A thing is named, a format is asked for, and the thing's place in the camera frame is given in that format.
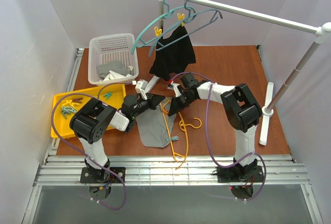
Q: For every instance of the yellow hanger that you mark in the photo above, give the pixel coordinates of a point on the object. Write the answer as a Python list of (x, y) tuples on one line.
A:
[(179, 158)]

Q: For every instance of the aluminium rail frame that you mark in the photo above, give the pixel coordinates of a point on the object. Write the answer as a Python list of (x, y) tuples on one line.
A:
[(154, 192)]

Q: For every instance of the black underwear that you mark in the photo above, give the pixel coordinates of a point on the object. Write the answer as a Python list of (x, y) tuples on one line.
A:
[(173, 59)]

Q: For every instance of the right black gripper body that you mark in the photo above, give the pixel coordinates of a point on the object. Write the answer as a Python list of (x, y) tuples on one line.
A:
[(177, 102)]

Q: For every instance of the orange clothespin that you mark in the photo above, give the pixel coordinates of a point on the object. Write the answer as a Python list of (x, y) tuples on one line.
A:
[(163, 108)]

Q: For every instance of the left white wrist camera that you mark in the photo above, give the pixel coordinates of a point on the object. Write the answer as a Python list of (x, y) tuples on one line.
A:
[(140, 87)]

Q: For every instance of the yellow clothespin left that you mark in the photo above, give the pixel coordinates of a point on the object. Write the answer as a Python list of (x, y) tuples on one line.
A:
[(158, 31)]

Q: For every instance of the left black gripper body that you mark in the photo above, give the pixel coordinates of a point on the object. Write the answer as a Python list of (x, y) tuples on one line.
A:
[(149, 101)]

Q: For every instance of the teal hanger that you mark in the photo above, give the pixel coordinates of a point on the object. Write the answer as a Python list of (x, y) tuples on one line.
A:
[(157, 24)]

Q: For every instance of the teal clothespin left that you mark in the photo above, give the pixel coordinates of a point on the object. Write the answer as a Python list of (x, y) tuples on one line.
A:
[(68, 107)]

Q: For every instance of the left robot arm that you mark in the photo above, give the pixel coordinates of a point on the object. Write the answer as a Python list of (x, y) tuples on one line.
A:
[(92, 120)]

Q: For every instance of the white cloth in basket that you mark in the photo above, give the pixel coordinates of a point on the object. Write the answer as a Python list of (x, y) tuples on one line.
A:
[(112, 75)]

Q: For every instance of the white laundry basket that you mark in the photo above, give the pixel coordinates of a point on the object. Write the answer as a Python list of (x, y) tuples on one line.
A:
[(112, 60)]

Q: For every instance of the white clothes rack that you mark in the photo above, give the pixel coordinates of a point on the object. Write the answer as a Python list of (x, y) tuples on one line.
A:
[(241, 60)]

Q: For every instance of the dark grey cloth in basket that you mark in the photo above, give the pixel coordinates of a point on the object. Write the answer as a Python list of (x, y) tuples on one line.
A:
[(116, 66)]

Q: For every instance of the grey-blue hanger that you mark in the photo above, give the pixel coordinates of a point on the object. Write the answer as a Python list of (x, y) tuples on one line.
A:
[(156, 44)]

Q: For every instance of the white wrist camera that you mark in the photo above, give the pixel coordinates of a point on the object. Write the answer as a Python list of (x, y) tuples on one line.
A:
[(177, 88), (140, 87)]

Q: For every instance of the yellow clothespin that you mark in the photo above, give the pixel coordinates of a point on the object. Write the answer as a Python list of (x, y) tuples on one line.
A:
[(158, 31), (181, 18)]

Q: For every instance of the teal clothespin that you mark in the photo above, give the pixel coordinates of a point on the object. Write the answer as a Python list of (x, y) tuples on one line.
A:
[(68, 107), (107, 95)]

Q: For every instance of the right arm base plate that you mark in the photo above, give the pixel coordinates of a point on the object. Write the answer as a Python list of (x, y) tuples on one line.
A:
[(234, 174)]

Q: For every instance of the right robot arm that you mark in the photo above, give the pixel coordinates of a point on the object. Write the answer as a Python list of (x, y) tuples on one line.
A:
[(241, 108)]

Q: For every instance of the purple clothespin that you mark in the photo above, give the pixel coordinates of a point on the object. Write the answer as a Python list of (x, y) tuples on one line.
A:
[(77, 100)]

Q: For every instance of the yellow tray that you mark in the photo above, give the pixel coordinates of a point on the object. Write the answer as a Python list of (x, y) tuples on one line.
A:
[(62, 124)]

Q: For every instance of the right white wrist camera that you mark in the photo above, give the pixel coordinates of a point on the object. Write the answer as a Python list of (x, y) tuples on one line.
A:
[(177, 88)]

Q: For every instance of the light blue clothespin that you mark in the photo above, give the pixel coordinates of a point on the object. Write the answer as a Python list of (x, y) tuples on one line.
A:
[(174, 138)]

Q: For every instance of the yellow clothespin right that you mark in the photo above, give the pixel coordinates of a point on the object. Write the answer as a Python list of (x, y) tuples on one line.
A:
[(181, 18)]

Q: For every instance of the grey underwear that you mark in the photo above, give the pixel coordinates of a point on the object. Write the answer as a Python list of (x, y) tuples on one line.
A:
[(152, 129)]

